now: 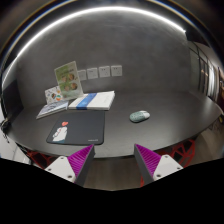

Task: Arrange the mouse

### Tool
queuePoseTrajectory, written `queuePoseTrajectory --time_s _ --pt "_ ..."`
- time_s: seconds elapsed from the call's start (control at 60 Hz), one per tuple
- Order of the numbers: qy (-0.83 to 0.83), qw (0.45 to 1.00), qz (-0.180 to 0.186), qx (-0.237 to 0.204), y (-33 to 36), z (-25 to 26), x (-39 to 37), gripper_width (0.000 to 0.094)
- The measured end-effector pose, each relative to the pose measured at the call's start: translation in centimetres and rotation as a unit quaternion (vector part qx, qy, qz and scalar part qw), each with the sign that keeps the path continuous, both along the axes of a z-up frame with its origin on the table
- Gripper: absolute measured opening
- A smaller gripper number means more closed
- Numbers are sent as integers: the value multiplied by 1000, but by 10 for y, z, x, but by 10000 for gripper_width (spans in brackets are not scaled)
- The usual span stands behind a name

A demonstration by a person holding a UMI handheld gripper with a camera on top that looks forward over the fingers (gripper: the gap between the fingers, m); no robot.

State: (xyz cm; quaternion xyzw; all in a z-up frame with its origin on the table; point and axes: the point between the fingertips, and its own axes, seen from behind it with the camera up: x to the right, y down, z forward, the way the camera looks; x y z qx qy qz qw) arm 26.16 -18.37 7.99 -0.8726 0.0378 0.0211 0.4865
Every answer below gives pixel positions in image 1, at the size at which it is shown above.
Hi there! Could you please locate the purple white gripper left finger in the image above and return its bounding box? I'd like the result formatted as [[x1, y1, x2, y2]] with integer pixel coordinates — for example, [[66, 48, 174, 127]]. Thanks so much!
[[46, 145, 95, 186]]

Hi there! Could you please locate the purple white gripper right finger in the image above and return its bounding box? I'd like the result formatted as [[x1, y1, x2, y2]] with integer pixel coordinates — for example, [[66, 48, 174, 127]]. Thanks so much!
[[134, 144, 182, 186]]

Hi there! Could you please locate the black mouse pad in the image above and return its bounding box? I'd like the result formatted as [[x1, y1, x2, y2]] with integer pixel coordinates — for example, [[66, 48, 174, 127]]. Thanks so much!
[[46, 111, 105, 146]]

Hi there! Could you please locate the green white computer mouse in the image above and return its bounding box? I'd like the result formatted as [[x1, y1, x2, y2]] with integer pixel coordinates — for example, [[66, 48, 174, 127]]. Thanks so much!
[[129, 111, 150, 123]]

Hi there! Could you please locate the grey magazine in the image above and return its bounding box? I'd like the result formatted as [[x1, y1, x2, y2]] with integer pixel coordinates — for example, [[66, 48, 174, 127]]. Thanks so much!
[[36, 101, 69, 119]]

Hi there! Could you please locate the white blue book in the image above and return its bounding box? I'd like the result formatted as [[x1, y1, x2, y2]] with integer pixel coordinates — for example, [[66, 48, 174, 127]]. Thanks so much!
[[68, 91, 115, 110]]

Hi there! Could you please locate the small colourful standing card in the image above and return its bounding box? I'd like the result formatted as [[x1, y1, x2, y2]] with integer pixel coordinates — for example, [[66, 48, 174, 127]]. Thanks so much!
[[45, 86, 62, 104]]

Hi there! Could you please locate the green standing brochure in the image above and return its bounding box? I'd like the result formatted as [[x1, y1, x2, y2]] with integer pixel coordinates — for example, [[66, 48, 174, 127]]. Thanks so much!
[[54, 61, 83, 100]]

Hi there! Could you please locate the curved ceiling light strip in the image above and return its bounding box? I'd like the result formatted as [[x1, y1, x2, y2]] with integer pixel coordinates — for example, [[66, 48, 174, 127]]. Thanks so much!
[[3, 7, 190, 92]]

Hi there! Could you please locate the red table frame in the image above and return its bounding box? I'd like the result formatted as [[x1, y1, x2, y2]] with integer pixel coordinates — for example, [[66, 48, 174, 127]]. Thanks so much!
[[25, 138, 197, 188]]

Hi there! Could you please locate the white wall socket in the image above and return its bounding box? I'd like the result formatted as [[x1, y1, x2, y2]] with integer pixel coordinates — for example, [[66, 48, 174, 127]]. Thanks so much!
[[87, 68, 98, 79], [111, 65, 122, 77], [98, 66, 110, 78], [78, 70, 87, 81]]

